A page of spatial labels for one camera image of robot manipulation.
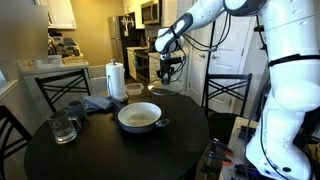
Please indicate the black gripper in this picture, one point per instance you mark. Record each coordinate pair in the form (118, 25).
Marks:
(170, 64)

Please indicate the round glass pan lid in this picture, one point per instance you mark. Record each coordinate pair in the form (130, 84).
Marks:
(166, 89)

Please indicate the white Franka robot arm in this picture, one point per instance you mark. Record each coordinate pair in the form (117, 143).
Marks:
(293, 83)

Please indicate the grey pan with white inside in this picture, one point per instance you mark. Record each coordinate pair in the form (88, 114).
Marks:
(140, 116)

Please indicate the white lower drawer cabinet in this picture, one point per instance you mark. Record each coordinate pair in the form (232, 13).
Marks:
(153, 71)

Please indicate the black kitchen stove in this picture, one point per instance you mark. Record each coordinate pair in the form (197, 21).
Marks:
(142, 66)

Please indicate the clear plastic food container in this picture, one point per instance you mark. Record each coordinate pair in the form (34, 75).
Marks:
(134, 88)

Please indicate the white paper towel roll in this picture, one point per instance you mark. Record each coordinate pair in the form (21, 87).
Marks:
(116, 81)

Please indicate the metal paper towel holder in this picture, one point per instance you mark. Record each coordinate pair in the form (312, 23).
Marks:
(113, 61)

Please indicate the black cross-back chair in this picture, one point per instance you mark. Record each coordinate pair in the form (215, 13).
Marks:
(13, 122)
(230, 76)
(60, 77)

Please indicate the dark steel refrigerator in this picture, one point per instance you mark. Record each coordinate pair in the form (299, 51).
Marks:
(116, 40)

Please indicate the white cabinet beside microwave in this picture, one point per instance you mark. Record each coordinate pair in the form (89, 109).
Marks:
(168, 13)

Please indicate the white panel door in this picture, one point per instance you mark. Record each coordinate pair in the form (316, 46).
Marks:
(230, 56)

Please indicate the steel microwave oven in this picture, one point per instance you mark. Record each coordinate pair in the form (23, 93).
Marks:
(150, 12)

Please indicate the blue folded cloth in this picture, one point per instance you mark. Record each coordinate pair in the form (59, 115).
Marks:
(97, 101)

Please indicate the robot mounting platform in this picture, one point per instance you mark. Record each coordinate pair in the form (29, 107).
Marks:
(235, 133)

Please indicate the black orange bar clamp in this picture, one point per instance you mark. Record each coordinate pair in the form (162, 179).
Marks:
(221, 146)
(218, 158)

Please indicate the grey ceramic mug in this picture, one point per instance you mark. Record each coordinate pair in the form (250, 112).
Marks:
(76, 108)

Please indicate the black box on platform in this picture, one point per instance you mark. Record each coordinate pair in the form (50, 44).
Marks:
(247, 133)

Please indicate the dark countertop appliance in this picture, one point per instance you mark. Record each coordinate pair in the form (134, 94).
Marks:
(71, 46)

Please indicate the clear glass mug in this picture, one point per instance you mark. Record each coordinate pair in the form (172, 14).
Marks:
(62, 128)

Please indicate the clear plastic tray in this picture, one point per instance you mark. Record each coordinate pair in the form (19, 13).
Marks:
(48, 62)

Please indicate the white kitchen counter unit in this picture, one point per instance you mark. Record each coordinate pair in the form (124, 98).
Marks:
(31, 90)

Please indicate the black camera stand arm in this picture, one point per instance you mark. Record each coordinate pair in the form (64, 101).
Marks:
(263, 41)

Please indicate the black stereo camera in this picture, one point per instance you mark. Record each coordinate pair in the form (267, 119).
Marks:
(258, 28)

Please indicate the white upper wall cabinet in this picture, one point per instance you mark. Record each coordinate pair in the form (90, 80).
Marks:
(61, 13)

